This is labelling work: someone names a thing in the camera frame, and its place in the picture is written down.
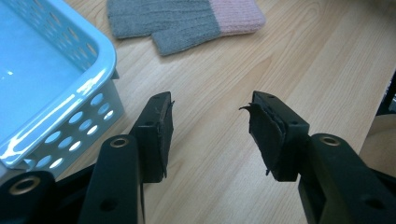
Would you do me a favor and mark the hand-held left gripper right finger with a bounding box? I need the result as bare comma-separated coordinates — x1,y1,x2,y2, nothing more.
238,90,311,183

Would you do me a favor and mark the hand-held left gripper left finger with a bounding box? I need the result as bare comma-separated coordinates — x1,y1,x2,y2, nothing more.
129,91,175,184

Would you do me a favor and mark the grey and pink knitted glove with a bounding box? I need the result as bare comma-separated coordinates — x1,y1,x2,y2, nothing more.
106,0,267,57

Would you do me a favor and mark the light blue perforated plastic basket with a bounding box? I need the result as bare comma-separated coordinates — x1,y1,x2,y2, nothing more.
0,0,126,182

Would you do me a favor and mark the dark object beside table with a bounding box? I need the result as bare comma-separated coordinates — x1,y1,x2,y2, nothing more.
375,70,396,117

